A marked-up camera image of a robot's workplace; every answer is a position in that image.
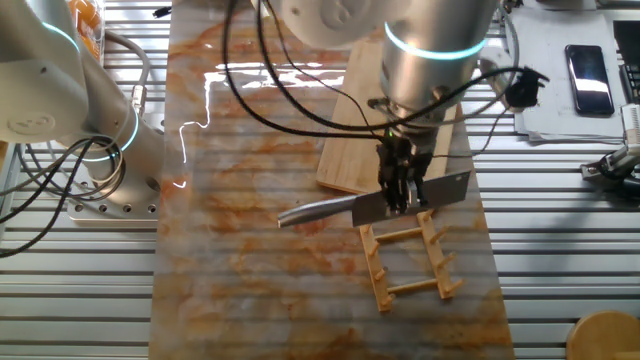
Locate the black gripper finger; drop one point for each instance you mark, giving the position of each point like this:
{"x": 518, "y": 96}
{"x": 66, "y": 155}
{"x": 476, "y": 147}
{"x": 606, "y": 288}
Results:
{"x": 395, "y": 200}
{"x": 382, "y": 177}

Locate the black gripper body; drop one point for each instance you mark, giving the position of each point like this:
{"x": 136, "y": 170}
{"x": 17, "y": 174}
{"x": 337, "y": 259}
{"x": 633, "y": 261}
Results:
{"x": 407, "y": 155}

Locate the steel cleaver knife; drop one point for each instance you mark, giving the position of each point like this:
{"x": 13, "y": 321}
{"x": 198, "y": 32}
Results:
{"x": 370, "y": 210}

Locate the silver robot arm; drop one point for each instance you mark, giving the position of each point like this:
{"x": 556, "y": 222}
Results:
{"x": 430, "y": 75}

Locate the wooden cutting board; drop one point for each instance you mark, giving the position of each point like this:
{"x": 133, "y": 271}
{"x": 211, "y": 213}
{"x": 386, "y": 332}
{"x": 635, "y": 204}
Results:
{"x": 345, "y": 160}

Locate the wooden peg knife rack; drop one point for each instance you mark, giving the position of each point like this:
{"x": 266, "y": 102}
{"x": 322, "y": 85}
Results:
{"x": 382, "y": 290}

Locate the marble pattern table mat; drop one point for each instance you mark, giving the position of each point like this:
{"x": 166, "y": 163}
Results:
{"x": 250, "y": 275}

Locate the black smartphone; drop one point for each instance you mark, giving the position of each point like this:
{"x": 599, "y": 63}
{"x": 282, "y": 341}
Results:
{"x": 590, "y": 80}

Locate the black keyboard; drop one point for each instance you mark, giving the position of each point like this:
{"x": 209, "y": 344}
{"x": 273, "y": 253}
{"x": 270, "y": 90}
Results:
{"x": 629, "y": 50}

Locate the wooden mug tree stand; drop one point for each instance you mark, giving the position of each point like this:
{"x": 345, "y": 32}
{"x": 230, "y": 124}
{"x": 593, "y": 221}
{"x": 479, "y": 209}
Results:
{"x": 605, "y": 340}

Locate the small black object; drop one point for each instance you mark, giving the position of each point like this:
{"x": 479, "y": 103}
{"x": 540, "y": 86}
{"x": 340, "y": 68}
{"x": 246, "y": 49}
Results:
{"x": 161, "y": 12}

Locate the clear plastic fruit container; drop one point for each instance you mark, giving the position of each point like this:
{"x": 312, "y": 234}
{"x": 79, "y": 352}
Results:
{"x": 97, "y": 45}

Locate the orange fruit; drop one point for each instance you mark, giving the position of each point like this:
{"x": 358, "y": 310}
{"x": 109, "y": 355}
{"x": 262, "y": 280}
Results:
{"x": 85, "y": 12}

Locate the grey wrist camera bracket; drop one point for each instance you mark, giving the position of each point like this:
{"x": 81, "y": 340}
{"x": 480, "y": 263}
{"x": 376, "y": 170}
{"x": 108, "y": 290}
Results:
{"x": 492, "y": 65}

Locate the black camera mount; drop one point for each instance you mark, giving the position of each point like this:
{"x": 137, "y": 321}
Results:
{"x": 607, "y": 167}

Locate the silver depth camera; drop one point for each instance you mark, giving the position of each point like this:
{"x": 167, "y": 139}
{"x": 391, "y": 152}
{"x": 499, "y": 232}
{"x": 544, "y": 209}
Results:
{"x": 632, "y": 125}

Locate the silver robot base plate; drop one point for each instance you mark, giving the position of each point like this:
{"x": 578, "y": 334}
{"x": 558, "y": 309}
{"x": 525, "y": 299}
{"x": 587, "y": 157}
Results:
{"x": 115, "y": 215}

